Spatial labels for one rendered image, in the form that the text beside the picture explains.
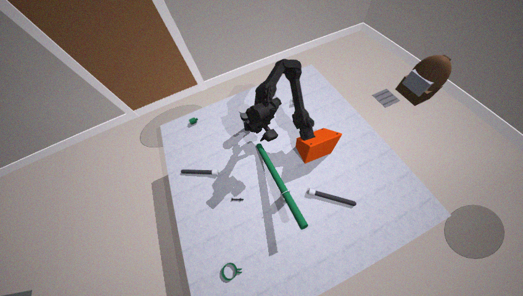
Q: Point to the white capped post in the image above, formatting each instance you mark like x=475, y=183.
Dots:
x=242, y=110

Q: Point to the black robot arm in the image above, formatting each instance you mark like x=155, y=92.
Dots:
x=265, y=106

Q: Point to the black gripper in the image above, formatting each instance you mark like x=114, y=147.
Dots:
x=270, y=134

